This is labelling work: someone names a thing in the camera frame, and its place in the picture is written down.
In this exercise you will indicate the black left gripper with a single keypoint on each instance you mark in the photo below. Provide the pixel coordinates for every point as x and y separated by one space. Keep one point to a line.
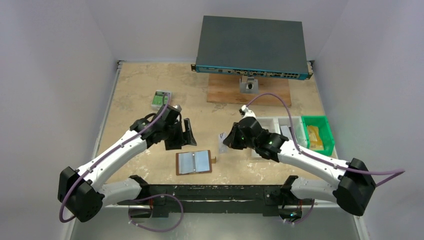
183 135

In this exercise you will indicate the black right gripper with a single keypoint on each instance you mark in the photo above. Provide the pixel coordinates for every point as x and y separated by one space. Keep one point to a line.
234 139

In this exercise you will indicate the white VIP card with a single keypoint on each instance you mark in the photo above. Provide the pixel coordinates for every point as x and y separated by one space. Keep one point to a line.
222 148

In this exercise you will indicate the brown leather card holder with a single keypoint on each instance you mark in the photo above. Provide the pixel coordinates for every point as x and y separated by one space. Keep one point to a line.
194 162

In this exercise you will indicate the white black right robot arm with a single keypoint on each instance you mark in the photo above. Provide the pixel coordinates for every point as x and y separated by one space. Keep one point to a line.
346 183

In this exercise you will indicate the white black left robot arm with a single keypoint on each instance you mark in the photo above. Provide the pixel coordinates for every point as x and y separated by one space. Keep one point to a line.
83 192

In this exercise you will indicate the grey cards in middle bin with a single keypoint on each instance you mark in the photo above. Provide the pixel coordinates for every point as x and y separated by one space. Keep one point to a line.
286 131

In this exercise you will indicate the white left plastic bin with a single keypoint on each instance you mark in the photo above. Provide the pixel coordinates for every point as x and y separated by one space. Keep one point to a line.
272 125

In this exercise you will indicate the white plastic bin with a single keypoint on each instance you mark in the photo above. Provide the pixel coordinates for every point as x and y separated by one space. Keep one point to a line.
297 128
272 125

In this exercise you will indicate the green white small box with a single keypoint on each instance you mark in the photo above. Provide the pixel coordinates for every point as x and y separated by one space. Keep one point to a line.
160 98

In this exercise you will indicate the brown wooden board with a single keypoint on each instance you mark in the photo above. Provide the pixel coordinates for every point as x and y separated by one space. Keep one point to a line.
225 89

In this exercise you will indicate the white middle plastic bin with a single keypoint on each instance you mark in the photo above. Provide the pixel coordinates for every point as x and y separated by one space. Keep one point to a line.
297 128

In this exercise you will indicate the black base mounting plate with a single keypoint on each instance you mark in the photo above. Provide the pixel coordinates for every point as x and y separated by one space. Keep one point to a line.
267 200

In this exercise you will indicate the yellow items in green bin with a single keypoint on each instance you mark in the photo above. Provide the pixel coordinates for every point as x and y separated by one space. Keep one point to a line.
315 141

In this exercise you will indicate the green plastic bin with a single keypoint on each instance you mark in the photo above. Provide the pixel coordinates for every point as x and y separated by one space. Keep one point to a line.
325 132

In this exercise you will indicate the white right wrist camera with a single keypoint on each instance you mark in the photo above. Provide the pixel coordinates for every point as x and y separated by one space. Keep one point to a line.
245 112

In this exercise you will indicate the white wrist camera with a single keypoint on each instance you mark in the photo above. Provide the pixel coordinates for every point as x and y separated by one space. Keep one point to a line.
176 108
245 112

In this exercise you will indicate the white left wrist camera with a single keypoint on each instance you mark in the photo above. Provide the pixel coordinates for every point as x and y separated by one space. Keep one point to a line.
176 108

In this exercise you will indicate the grey camera on mount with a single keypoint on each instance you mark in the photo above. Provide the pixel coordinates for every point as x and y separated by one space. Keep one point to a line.
248 85

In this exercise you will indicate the grey blue network switch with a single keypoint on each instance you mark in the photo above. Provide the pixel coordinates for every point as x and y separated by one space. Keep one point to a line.
252 47

